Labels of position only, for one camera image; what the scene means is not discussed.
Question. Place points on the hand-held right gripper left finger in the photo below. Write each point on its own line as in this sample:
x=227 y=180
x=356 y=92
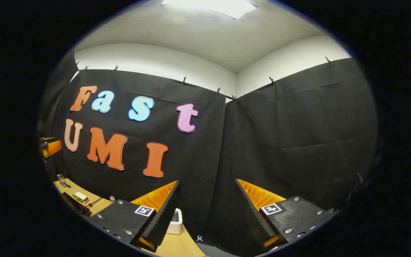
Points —
x=164 y=216

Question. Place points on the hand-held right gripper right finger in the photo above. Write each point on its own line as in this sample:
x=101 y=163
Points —
x=255 y=217

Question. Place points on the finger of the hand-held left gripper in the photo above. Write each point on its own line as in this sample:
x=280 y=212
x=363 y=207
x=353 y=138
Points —
x=52 y=149
x=47 y=139

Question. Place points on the black induction cooktop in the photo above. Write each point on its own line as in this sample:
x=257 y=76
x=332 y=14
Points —
x=75 y=207

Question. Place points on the white toaster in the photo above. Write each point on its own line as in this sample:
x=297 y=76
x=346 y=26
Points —
x=175 y=223

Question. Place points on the sandwich with lettuce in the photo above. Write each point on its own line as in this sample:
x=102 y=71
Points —
x=80 y=197

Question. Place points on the row of cloth clips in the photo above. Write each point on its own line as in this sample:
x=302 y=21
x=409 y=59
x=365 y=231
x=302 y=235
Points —
x=272 y=81

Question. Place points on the large ceiling light panel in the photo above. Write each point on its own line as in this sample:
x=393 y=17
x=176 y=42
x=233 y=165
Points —
x=212 y=6

